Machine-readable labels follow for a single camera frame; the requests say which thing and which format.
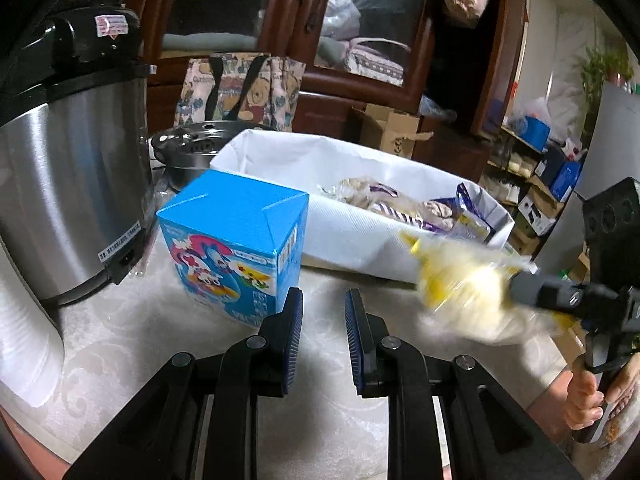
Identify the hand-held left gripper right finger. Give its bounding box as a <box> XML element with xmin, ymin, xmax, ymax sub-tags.
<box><xmin>345</xmin><ymin>288</ymin><xmax>583</xmax><ymax>480</ymax></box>

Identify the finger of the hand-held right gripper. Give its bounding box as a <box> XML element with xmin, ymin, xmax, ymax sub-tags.
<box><xmin>510</xmin><ymin>272</ymin><xmax>586</xmax><ymax>317</ymax></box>

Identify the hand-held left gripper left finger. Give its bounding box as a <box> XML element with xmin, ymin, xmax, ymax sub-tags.
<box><xmin>62</xmin><ymin>287</ymin><xmax>305</xmax><ymax>480</ymax></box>

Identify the yellow snack packet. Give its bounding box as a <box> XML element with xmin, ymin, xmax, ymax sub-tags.
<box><xmin>400</xmin><ymin>232</ymin><xmax>576</xmax><ymax>346</ymax></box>

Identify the white storage bin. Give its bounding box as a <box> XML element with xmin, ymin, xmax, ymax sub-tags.
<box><xmin>209</xmin><ymin>128</ymin><xmax>516</xmax><ymax>283</ymax></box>

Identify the clear packet of brown snacks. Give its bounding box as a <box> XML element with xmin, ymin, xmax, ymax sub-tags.
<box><xmin>322</xmin><ymin>176</ymin><xmax>416</xmax><ymax>221</ymax></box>

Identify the person's right hand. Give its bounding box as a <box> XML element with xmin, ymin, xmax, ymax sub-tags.
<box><xmin>565</xmin><ymin>360</ymin><xmax>640</xmax><ymax>431</ymax></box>

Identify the blue box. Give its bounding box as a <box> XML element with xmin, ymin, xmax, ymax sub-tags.
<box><xmin>550</xmin><ymin>160</ymin><xmax>583</xmax><ymax>201</ymax></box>
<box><xmin>522</xmin><ymin>116</ymin><xmax>551</xmax><ymax>148</ymax></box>

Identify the black and white carton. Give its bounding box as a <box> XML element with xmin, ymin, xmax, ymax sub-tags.
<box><xmin>517</xmin><ymin>195</ymin><xmax>551</xmax><ymax>236</ymax></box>

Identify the grey refrigerator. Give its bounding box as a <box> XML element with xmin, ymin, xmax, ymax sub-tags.
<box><xmin>530</xmin><ymin>80</ymin><xmax>640</xmax><ymax>281</ymax></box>

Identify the blue purple snack packet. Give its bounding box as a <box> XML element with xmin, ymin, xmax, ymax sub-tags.
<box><xmin>452</xmin><ymin>182</ymin><xmax>494</xmax><ymax>244</ymax></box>

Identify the wooden storage shelf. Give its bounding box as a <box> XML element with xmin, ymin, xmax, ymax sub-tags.
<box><xmin>480</xmin><ymin>125</ymin><xmax>586</xmax><ymax>256</ymax></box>

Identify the blue cartoon print carton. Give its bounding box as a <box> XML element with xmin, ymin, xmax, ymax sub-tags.
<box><xmin>156</xmin><ymin>169</ymin><xmax>310</xmax><ymax>328</ymax></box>

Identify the green potted plant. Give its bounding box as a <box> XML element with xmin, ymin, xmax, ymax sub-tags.
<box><xmin>577</xmin><ymin>47</ymin><xmax>633</xmax><ymax>126</ymax></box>

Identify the blue plastic bag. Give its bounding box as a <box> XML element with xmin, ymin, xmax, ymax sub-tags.
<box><xmin>420</xmin><ymin>95</ymin><xmax>458</xmax><ymax>123</ymax></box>

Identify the metal steamer pan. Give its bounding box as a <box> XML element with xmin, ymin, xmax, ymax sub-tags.
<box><xmin>150</xmin><ymin>121</ymin><xmax>273</xmax><ymax>193</ymax></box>

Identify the open cardboard box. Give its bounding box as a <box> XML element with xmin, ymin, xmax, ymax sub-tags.
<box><xmin>347</xmin><ymin>103</ymin><xmax>435</xmax><ymax>161</ymax></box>

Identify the cartoon bear tote bag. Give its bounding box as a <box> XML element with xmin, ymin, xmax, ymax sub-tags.
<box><xmin>173</xmin><ymin>52</ymin><xmax>307</xmax><ymax>133</ymax></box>

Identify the stainless steel rice cooker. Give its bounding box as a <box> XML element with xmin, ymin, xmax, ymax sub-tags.
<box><xmin>0</xmin><ymin>7</ymin><xmax>158</xmax><ymax>308</ymax></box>

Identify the white ribbed plastic container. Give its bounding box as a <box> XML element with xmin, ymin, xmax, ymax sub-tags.
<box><xmin>0</xmin><ymin>245</ymin><xmax>63</xmax><ymax>408</ymax></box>

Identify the patterned fabric basket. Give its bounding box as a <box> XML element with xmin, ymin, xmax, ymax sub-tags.
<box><xmin>345</xmin><ymin>37</ymin><xmax>413</xmax><ymax>86</ymax></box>

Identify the grey green cushion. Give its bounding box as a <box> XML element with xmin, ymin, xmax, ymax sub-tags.
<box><xmin>162</xmin><ymin>32</ymin><xmax>261</xmax><ymax>53</ymax></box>

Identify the crumpled white plastic bag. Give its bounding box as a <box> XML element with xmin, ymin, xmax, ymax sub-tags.
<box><xmin>322</xmin><ymin>0</ymin><xmax>361</xmax><ymax>41</ymax></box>

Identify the dark wooden glass cabinet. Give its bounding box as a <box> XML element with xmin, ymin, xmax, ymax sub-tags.
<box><xmin>132</xmin><ymin>0</ymin><xmax>531</xmax><ymax>183</ymax></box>

